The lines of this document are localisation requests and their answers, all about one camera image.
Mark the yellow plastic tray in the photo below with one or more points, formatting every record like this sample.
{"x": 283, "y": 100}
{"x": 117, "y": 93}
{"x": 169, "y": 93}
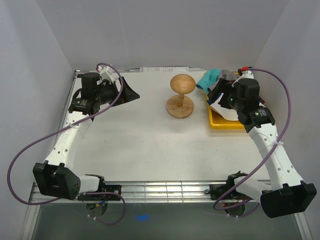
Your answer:
{"x": 217, "y": 122}

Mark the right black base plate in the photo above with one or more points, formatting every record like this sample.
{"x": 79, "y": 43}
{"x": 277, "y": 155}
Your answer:
{"x": 217, "y": 190}

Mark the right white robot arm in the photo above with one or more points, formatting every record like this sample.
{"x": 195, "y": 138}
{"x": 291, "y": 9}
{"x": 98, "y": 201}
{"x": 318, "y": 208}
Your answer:
{"x": 274, "y": 183}

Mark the blue bucket hat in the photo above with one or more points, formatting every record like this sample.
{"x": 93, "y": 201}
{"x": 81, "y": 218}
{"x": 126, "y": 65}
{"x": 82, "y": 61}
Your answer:
{"x": 213, "y": 100}

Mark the dark red bucket hat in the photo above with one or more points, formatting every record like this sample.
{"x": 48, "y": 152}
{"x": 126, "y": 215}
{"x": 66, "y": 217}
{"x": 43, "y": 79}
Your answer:
{"x": 261, "y": 101}

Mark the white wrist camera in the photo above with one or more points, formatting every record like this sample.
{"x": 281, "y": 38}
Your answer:
{"x": 108, "y": 72}
{"x": 245, "y": 73}

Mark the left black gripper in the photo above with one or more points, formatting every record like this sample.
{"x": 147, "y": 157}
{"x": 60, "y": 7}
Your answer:
{"x": 128, "y": 94}

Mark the wooden hat stand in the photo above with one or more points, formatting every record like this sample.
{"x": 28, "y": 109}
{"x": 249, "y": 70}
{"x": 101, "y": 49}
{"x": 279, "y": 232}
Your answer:
{"x": 180, "y": 106}

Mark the teal hat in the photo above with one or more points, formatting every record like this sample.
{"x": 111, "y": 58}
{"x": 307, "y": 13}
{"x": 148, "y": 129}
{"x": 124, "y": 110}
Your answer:
{"x": 208, "y": 79}

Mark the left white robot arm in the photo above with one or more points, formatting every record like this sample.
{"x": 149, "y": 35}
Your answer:
{"x": 54, "y": 177}

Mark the white bucket hat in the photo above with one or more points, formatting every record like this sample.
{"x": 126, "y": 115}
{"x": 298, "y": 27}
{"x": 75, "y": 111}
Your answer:
{"x": 227, "y": 114}

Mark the aluminium front rail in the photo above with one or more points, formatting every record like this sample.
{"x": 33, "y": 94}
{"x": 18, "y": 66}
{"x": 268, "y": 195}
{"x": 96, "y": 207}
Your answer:
{"x": 152, "y": 192}

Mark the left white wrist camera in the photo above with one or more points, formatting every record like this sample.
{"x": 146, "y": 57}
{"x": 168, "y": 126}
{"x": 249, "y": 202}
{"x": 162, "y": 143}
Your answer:
{"x": 108, "y": 72}

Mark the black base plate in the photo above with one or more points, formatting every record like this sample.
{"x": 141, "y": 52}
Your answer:
{"x": 217, "y": 190}
{"x": 111, "y": 193}

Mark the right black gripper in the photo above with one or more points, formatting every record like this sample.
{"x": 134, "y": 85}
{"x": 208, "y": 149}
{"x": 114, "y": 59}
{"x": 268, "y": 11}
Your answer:
{"x": 225, "y": 86}

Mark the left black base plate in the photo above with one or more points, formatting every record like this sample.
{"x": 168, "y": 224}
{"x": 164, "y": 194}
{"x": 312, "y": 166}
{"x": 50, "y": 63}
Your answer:
{"x": 111, "y": 193}

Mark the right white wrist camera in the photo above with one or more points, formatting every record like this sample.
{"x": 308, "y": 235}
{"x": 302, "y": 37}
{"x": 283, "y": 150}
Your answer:
{"x": 245, "y": 73}

